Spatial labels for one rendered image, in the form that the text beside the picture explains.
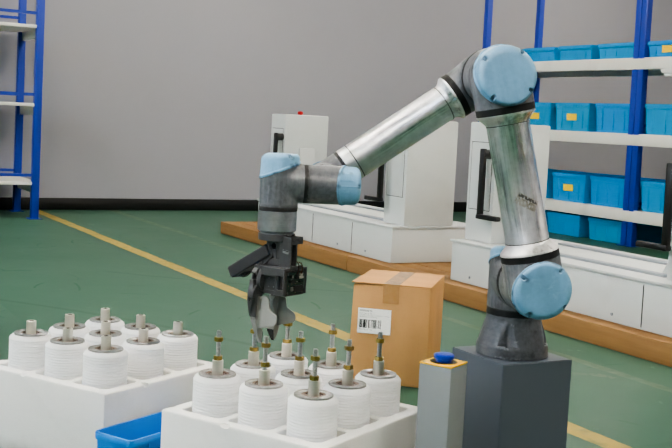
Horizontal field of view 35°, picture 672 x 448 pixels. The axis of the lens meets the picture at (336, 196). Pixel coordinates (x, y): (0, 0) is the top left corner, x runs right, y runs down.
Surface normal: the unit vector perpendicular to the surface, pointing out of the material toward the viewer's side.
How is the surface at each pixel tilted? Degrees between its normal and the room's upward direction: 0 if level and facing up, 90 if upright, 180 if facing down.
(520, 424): 90
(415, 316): 90
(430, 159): 90
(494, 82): 82
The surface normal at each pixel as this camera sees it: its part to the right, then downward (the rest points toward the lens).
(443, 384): -0.55, 0.03
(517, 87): 0.09, -0.06
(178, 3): 0.48, 0.08
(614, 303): -0.88, -0.01
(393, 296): -0.23, 0.06
